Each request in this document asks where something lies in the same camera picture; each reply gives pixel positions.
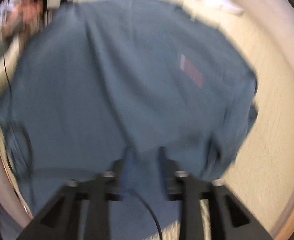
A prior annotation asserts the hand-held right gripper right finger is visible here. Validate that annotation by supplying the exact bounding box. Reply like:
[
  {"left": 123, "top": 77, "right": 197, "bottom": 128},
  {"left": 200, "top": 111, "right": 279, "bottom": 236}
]
[{"left": 158, "top": 146, "right": 273, "bottom": 240}]

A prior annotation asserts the black cable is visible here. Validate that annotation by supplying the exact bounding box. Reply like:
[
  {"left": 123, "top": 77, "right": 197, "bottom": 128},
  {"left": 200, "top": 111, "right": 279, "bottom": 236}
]
[{"left": 131, "top": 190, "right": 162, "bottom": 240}]

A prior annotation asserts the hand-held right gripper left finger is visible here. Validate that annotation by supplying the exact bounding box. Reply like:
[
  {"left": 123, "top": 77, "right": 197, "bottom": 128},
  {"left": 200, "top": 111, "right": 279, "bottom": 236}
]
[{"left": 17, "top": 146, "right": 132, "bottom": 240}]

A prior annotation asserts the blue t-shirt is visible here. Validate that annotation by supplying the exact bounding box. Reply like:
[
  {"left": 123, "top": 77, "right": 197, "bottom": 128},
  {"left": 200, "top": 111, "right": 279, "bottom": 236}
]
[{"left": 0, "top": 0, "right": 259, "bottom": 240}]

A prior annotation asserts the person's left hand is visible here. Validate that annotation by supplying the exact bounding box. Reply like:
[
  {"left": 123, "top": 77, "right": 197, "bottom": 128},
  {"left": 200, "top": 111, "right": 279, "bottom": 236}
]
[{"left": 0, "top": 0, "right": 46, "bottom": 42}]

